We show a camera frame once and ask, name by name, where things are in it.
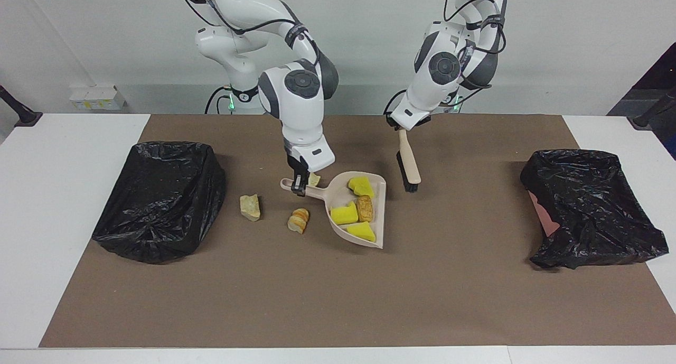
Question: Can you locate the orange striped toy croissant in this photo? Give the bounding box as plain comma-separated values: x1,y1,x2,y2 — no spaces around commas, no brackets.
287,208,310,235

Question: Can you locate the beige plastic dustpan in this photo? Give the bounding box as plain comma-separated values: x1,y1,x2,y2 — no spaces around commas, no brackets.
280,171,387,249

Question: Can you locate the yellow sponge piece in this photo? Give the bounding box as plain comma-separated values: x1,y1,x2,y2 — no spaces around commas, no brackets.
330,201,360,226
345,221,377,243
348,176,375,199

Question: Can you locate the right black trash bag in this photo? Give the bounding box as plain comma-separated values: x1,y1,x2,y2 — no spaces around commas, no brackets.
92,141,227,265

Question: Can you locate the black bag over pink bin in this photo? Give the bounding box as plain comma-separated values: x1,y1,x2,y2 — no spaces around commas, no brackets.
520,149,670,270

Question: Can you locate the large brown table mat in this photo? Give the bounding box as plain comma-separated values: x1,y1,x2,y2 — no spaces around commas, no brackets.
40,114,676,349

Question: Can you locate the white power strip box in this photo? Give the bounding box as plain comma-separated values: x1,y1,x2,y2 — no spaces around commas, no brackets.
69,85,126,111

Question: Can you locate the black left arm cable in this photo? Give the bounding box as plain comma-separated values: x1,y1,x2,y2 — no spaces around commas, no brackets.
384,0,508,116

